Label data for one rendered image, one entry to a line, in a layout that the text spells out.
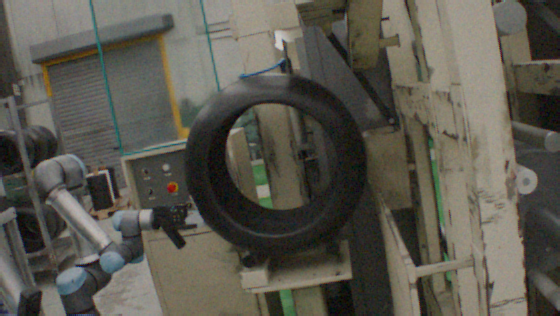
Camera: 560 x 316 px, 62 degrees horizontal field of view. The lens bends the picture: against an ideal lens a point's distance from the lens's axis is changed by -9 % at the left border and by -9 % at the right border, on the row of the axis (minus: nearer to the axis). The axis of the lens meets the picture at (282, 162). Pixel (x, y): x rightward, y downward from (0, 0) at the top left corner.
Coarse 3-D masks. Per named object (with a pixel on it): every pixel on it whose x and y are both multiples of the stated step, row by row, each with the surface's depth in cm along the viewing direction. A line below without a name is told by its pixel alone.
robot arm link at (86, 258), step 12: (60, 156) 178; (72, 156) 182; (72, 168) 177; (84, 168) 185; (72, 180) 177; (72, 192) 177; (72, 240) 181; (84, 252) 181; (84, 264) 180; (96, 264) 182; (96, 276) 179; (108, 276) 186
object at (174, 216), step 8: (152, 208) 174; (160, 208) 173; (168, 208) 171; (176, 208) 171; (184, 208) 175; (152, 216) 173; (160, 216) 175; (168, 216) 172; (176, 216) 173; (184, 216) 176; (152, 224) 173; (160, 224) 179; (168, 224) 173; (176, 224) 172
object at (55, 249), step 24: (0, 144) 493; (24, 144) 452; (48, 144) 539; (0, 168) 484; (24, 168) 451; (24, 216) 528; (48, 216) 478; (24, 240) 496; (48, 240) 462; (48, 264) 476
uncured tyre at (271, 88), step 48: (240, 96) 154; (288, 96) 152; (336, 96) 174; (192, 144) 159; (336, 144) 153; (192, 192) 162; (240, 192) 190; (336, 192) 156; (240, 240) 162; (288, 240) 160
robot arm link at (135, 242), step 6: (138, 234) 176; (126, 240) 175; (132, 240) 175; (138, 240) 176; (132, 246) 173; (138, 246) 176; (132, 252) 171; (138, 252) 175; (144, 252) 179; (132, 258) 172; (138, 258) 176; (144, 258) 179; (132, 264) 177
